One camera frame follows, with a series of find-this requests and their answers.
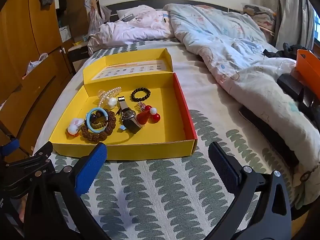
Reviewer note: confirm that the pearl hair claw clip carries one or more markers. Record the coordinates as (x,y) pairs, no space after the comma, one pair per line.
(103,94)

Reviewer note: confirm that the patterned pillow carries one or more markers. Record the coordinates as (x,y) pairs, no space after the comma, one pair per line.
(262,16)

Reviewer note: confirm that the light blue bangle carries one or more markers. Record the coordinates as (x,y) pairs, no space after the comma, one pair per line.
(96,120)

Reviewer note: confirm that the small rhinestone brooch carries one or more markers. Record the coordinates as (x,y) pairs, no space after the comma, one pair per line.
(141,106)

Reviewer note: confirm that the light blue floral duvet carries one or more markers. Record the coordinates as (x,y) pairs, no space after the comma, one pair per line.
(232,46)

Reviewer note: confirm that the white plastic bag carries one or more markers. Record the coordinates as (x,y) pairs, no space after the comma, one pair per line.
(33,64)

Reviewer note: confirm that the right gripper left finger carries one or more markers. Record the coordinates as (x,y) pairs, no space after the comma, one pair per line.
(74,181)

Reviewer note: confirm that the white plush rabbit carrot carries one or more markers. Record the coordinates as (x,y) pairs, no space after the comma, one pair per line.
(75,126)

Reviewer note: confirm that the grey strap wristwatch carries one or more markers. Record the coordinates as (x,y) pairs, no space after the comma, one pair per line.
(128,117)

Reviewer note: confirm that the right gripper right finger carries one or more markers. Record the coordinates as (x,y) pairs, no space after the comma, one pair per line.
(271,218)

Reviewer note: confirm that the bedside nightstand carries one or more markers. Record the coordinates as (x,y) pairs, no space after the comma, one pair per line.
(77,53)

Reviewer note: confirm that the black clothing pile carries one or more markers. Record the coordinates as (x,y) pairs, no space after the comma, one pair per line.
(289,52)

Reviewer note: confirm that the red gourd santa ornament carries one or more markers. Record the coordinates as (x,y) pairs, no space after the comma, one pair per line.
(143,116)

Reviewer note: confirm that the white garlic shaped ornament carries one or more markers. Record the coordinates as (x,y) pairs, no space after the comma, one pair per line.
(111,102)

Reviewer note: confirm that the yellow cardboard box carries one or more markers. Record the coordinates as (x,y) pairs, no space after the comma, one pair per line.
(172,137)

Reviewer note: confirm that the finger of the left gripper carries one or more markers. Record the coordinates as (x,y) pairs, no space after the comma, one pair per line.
(10,147)

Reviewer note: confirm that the orange box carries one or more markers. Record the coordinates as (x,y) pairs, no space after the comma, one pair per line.
(308,66)

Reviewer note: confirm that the red berry hair clip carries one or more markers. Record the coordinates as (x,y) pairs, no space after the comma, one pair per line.
(154,116)

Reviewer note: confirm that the grey curtain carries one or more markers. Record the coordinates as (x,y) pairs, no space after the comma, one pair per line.
(295,22)

